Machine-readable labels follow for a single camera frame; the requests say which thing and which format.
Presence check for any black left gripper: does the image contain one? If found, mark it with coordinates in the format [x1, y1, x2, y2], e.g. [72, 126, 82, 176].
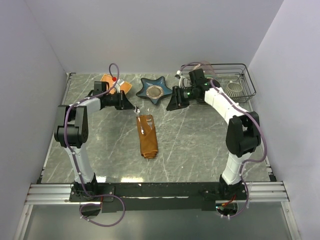
[104, 90, 136, 111]

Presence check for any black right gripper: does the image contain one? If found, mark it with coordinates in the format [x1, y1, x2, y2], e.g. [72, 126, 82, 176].
[166, 85, 197, 111]

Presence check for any silver spoon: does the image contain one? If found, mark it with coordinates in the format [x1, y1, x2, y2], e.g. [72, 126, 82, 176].
[134, 105, 145, 136]

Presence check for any silver fork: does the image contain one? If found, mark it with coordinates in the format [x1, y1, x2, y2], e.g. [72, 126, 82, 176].
[146, 114, 154, 130]

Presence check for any orange cloth napkin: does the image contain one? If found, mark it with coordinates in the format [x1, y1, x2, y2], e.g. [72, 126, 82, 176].
[136, 115, 159, 159]

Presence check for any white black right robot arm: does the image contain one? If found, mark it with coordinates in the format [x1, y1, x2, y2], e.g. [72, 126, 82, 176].
[166, 68, 261, 200]

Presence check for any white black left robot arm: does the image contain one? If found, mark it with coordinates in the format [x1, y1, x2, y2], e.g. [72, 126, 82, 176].
[53, 81, 137, 201]

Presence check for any orange woven triangular tray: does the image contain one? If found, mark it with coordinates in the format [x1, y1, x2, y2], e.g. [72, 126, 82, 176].
[100, 74, 132, 94]

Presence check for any blue star-shaped dish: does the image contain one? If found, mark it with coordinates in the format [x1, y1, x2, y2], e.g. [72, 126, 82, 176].
[136, 76, 173, 105]

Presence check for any clear glass jar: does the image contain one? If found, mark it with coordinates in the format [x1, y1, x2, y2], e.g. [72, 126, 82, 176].
[192, 61, 216, 78]

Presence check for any striped ceramic mug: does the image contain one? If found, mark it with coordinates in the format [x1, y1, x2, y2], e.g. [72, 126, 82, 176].
[225, 81, 243, 98]

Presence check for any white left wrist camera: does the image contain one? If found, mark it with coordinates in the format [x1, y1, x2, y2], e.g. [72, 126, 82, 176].
[114, 78, 125, 92]

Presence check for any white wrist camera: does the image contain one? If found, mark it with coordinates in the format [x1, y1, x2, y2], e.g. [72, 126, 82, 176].
[175, 70, 187, 88]
[114, 78, 125, 92]

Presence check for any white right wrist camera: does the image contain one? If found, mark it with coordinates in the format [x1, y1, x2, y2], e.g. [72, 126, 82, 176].
[175, 70, 187, 88]

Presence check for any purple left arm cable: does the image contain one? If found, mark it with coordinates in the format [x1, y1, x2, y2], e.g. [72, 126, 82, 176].
[63, 62, 126, 228]

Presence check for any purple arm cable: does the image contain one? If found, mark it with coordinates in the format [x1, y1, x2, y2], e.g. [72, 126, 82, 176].
[63, 62, 126, 228]
[179, 61, 268, 221]

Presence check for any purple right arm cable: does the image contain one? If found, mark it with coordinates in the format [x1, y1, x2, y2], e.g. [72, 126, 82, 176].
[179, 61, 268, 221]

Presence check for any black wire dish rack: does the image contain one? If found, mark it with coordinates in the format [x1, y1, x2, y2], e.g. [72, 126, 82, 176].
[176, 61, 257, 103]

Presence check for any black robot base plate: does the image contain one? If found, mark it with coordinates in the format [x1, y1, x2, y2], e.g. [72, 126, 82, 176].
[69, 182, 247, 213]

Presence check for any aluminium frame rail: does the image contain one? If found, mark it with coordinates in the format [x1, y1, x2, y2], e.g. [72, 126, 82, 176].
[24, 182, 290, 205]

